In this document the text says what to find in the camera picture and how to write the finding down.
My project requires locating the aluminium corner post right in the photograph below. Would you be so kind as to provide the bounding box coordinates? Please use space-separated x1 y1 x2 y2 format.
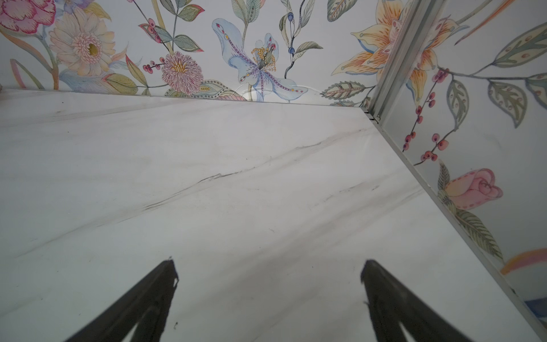
368 0 445 123

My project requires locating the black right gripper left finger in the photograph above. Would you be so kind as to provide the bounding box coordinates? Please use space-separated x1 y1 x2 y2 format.
68 259 179 341

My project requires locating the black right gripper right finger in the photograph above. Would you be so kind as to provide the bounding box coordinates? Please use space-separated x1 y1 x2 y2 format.
360 259 470 341

